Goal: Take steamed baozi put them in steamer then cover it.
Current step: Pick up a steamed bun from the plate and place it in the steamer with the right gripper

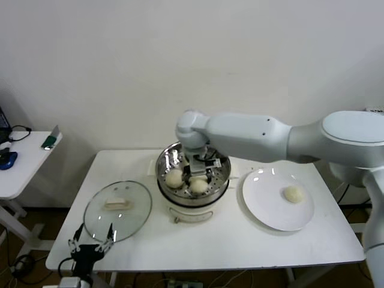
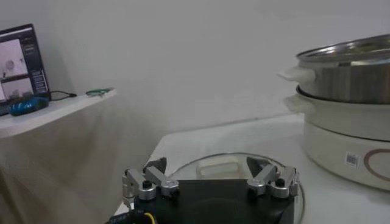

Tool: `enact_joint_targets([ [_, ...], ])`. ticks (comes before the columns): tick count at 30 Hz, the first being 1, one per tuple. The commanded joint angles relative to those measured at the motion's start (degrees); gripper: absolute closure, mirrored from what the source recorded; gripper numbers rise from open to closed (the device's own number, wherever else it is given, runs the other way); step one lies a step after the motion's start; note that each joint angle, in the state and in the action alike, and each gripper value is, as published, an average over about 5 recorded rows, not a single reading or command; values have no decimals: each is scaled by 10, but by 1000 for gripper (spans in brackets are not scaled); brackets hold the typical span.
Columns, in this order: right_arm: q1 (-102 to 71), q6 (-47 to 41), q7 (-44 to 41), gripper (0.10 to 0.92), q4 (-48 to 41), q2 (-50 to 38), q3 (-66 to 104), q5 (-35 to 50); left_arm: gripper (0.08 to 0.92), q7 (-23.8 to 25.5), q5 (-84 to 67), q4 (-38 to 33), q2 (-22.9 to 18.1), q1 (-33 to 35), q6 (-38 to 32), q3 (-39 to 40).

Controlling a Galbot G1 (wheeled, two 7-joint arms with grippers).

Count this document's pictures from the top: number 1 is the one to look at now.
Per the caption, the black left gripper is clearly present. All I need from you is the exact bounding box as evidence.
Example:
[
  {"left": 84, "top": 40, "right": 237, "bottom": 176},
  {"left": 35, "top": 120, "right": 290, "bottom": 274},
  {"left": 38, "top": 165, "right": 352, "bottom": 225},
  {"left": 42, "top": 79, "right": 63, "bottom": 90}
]
[{"left": 68, "top": 222, "right": 115, "bottom": 278}]

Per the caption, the white steamed baozi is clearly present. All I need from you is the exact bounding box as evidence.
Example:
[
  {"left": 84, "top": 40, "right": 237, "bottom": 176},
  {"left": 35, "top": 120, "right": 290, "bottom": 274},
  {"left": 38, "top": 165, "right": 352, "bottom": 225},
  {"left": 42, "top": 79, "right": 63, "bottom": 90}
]
[
  {"left": 281, "top": 185, "right": 306, "bottom": 205},
  {"left": 165, "top": 169, "right": 185, "bottom": 189},
  {"left": 188, "top": 178, "right": 209, "bottom": 194}
]

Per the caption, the glass pot lid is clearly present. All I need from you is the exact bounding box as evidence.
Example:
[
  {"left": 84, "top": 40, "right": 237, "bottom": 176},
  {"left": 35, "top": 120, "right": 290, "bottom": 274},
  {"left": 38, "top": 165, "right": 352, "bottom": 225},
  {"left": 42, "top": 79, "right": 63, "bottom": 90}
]
[{"left": 83, "top": 179, "right": 153, "bottom": 244}]

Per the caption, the stainless steel steamer basket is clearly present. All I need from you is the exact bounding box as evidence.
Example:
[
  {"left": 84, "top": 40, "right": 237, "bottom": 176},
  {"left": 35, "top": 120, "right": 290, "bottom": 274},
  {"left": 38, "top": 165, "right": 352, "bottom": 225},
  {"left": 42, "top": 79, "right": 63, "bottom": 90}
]
[{"left": 155, "top": 140, "right": 232, "bottom": 208}]

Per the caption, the white electric pot base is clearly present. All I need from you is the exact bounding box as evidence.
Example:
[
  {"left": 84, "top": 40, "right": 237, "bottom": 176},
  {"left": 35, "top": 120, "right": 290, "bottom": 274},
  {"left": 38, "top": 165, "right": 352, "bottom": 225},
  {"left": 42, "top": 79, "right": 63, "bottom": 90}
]
[{"left": 148, "top": 160, "right": 241, "bottom": 224}]

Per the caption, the white round plate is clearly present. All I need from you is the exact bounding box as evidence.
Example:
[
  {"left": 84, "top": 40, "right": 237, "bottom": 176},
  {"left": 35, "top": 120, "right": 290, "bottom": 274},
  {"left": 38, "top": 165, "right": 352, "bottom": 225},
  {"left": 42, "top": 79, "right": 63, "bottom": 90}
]
[{"left": 239, "top": 167, "right": 316, "bottom": 232}]

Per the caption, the white side table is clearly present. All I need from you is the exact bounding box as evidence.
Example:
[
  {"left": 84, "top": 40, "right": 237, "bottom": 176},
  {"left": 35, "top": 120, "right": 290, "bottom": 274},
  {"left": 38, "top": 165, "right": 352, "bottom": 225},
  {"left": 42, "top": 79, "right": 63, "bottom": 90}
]
[{"left": 0, "top": 130, "right": 64, "bottom": 256}]

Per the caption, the grey floor power strip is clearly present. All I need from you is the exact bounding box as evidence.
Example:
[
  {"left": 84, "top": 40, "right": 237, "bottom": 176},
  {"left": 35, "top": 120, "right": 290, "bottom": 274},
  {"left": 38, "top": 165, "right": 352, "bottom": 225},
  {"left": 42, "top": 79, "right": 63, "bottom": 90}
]
[{"left": 167, "top": 278, "right": 205, "bottom": 288}]

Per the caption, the blue computer mouse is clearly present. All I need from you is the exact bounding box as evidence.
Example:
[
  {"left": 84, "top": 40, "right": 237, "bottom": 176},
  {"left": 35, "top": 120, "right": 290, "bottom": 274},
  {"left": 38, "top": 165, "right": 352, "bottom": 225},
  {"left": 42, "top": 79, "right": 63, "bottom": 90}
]
[{"left": 0, "top": 151, "right": 19, "bottom": 171}]

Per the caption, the dark laptop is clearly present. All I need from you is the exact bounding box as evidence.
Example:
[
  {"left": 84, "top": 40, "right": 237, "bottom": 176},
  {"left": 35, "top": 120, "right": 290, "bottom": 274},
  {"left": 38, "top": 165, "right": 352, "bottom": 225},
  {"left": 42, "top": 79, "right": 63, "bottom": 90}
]
[{"left": 0, "top": 104, "right": 13, "bottom": 143}]

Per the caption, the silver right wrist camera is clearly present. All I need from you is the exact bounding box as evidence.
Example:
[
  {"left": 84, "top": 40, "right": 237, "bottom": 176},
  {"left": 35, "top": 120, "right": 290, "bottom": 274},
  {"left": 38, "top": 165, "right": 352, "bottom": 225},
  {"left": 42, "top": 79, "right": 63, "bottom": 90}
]
[{"left": 191, "top": 157, "right": 224, "bottom": 176}]

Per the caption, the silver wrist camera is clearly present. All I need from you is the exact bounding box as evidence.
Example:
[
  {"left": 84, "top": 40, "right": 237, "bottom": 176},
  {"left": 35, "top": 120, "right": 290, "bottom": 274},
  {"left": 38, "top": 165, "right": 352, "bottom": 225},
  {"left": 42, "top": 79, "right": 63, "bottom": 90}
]
[
  {"left": 58, "top": 275, "right": 83, "bottom": 288},
  {"left": 191, "top": 157, "right": 224, "bottom": 176}
]

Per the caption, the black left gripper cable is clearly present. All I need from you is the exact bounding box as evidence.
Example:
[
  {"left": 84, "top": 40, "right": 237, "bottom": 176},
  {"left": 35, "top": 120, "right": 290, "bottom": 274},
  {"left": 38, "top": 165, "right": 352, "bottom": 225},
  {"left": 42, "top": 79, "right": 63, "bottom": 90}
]
[{"left": 58, "top": 257, "right": 76, "bottom": 278}]

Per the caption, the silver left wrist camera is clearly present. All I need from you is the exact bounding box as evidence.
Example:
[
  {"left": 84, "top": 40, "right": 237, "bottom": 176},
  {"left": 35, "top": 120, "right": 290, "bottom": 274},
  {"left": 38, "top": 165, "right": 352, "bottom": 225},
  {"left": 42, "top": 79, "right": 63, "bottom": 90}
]
[{"left": 58, "top": 275, "right": 83, "bottom": 288}]

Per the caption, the black floor cable plug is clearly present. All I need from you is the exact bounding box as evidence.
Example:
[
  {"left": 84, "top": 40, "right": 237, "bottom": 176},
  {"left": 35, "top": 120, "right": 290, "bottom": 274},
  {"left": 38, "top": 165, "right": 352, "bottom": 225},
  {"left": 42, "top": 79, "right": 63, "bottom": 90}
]
[{"left": 10, "top": 253, "right": 34, "bottom": 275}]

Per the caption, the green-handled metal scraper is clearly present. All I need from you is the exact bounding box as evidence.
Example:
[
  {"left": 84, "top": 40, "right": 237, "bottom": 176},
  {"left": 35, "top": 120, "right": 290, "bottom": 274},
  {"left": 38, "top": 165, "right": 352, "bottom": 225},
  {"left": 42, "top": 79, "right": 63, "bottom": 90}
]
[{"left": 41, "top": 125, "right": 62, "bottom": 151}]

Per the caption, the black looped cable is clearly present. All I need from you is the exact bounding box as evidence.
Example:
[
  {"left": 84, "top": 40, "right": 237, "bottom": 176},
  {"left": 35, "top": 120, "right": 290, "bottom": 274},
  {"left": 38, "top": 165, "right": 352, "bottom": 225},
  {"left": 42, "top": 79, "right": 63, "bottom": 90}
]
[{"left": 8, "top": 125, "right": 32, "bottom": 143}]

